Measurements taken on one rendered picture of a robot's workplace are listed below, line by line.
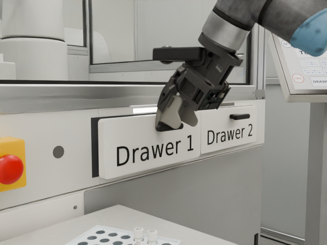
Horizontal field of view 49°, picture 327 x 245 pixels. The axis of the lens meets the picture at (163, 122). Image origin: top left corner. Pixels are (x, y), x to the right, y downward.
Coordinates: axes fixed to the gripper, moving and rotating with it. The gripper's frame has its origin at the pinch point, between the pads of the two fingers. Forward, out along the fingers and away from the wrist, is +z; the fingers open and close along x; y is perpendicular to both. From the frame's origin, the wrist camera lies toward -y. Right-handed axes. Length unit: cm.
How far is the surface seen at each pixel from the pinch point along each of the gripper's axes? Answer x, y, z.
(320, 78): 75, -1, -12
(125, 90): -6.3, -7.4, -2.8
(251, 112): 42.7, -2.2, 1.9
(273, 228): 164, 9, 99
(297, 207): 164, 11, 76
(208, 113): 20.4, -2.6, 1.3
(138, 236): -24.6, 21.2, -1.2
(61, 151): -20.9, -1.6, 5.8
